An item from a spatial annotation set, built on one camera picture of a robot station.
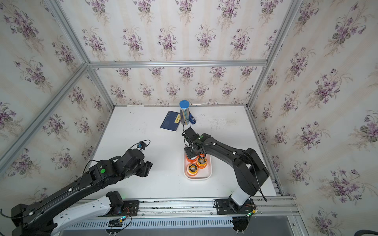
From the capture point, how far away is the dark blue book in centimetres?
107

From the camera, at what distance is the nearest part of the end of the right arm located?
24.2 inches

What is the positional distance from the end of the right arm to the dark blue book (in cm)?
31
